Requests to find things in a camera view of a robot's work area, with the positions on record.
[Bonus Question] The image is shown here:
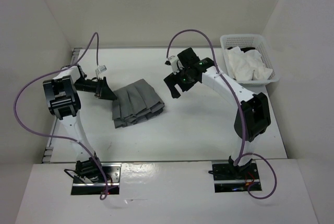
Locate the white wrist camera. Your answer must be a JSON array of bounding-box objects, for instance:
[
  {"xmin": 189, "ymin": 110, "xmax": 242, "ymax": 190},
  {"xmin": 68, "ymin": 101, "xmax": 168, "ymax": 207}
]
[
  {"xmin": 165, "ymin": 55, "xmax": 184, "ymax": 75},
  {"xmin": 96, "ymin": 65, "xmax": 107, "ymax": 76}
]

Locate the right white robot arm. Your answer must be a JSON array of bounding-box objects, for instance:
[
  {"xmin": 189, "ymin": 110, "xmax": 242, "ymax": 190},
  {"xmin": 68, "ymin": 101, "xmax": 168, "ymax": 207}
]
[{"xmin": 164, "ymin": 48, "xmax": 271, "ymax": 179}]

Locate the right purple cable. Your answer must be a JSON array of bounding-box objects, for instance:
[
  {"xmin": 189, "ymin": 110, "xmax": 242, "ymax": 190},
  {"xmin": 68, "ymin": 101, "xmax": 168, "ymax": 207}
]
[{"xmin": 165, "ymin": 29, "xmax": 278, "ymax": 199}]

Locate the purple cable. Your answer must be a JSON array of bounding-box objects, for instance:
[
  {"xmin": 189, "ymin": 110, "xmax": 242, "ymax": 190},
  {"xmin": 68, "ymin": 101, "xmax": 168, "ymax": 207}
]
[
  {"xmin": 13, "ymin": 32, "xmax": 110, "ymax": 201},
  {"xmin": 165, "ymin": 29, "xmax": 278, "ymax": 199}
]

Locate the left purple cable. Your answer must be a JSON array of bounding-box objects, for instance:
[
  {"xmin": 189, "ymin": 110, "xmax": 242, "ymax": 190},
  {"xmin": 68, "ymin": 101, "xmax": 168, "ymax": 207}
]
[{"xmin": 13, "ymin": 32, "xmax": 110, "ymax": 201}]

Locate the black garment in basket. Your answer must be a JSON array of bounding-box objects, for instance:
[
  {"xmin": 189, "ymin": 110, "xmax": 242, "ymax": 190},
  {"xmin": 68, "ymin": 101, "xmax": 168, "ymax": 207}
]
[{"xmin": 228, "ymin": 47, "xmax": 256, "ymax": 53}]

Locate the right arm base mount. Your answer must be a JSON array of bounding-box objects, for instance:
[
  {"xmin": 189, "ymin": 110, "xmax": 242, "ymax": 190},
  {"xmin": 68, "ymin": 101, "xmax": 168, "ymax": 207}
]
[{"xmin": 208, "ymin": 161, "xmax": 262, "ymax": 193}]

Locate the grey pleated skirt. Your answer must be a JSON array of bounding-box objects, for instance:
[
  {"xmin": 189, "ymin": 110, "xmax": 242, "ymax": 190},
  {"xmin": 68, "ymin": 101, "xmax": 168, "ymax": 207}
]
[{"xmin": 112, "ymin": 79, "xmax": 165, "ymax": 128}]

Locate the white crumpled cloth in basket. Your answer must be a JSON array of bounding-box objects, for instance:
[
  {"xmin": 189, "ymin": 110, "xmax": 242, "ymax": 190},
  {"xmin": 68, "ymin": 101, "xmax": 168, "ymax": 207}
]
[{"xmin": 226, "ymin": 46, "xmax": 273, "ymax": 81}]

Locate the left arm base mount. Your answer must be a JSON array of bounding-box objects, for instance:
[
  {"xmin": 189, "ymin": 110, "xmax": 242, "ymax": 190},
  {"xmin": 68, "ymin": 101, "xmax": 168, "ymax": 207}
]
[{"xmin": 63, "ymin": 163, "xmax": 122, "ymax": 196}]

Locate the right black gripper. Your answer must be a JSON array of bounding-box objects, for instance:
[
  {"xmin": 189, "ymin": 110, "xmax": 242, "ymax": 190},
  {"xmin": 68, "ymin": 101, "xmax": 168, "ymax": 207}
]
[{"xmin": 164, "ymin": 67, "xmax": 198, "ymax": 99}]

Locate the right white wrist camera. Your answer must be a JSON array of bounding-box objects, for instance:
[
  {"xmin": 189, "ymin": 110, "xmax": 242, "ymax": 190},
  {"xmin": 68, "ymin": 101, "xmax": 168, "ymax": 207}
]
[{"xmin": 165, "ymin": 55, "xmax": 184, "ymax": 75}]

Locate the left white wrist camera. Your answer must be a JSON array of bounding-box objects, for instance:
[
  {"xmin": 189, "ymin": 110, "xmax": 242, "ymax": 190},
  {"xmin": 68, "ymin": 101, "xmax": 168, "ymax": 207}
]
[{"xmin": 96, "ymin": 65, "xmax": 107, "ymax": 76}]

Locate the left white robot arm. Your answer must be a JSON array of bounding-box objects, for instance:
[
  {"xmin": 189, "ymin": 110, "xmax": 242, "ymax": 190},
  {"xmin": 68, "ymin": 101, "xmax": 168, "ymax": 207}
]
[{"xmin": 43, "ymin": 65, "xmax": 117, "ymax": 182}]

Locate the white plastic mesh basket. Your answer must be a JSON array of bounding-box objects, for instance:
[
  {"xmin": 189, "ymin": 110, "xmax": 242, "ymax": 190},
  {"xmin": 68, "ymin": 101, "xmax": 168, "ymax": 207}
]
[{"xmin": 220, "ymin": 34, "xmax": 280, "ymax": 86}]

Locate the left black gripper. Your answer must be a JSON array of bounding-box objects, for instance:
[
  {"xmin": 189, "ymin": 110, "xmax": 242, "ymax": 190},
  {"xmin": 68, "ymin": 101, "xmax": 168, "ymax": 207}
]
[{"xmin": 74, "ymin": 77, "xmax": 117, "ymax": 100}]

